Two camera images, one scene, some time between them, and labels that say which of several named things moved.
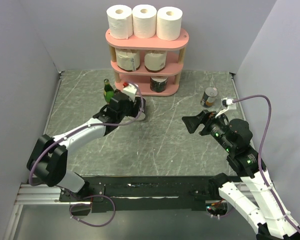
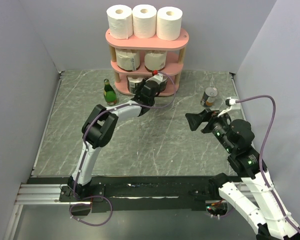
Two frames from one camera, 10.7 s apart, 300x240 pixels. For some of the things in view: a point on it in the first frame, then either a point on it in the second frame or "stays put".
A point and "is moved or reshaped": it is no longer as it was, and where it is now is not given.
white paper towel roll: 144,21 stays put
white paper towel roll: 120,19 stays put
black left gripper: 131,112 → 139,86
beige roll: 128,60 stays put
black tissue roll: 137,105 is moved or reshaped
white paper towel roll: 169,23 stays put
